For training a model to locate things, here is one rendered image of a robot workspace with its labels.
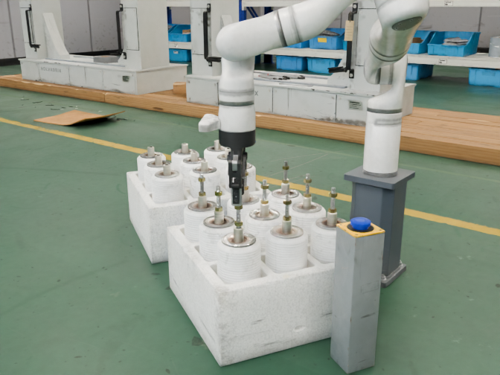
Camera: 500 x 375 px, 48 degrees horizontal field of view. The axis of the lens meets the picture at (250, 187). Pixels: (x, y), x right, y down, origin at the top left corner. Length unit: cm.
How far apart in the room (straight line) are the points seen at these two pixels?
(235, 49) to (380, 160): 60
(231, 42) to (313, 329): 66
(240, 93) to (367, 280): 45
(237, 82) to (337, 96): 220
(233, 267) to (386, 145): 55
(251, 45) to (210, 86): 277
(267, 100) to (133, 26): 136
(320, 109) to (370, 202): 185
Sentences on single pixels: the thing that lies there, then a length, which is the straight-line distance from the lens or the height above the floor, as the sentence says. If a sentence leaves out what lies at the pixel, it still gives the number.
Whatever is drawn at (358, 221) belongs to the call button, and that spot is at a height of 33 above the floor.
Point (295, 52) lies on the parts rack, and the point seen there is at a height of 21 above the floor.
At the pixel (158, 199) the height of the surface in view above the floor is 18.
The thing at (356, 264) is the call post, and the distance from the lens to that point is 112.
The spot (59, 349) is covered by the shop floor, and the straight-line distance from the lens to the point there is 138.
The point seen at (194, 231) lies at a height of 20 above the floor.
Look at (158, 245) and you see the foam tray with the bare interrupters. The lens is 168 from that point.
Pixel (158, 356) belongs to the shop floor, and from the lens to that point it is 130.
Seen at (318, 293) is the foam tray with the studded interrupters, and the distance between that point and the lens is 127.
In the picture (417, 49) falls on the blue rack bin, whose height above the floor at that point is 30.
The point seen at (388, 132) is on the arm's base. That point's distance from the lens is 149.
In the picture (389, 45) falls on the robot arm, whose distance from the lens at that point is 121.
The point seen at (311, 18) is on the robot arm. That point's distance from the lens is 107.
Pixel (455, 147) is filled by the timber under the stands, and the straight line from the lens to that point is 295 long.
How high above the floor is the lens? 74
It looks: 18 degrees down
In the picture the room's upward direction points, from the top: straight up
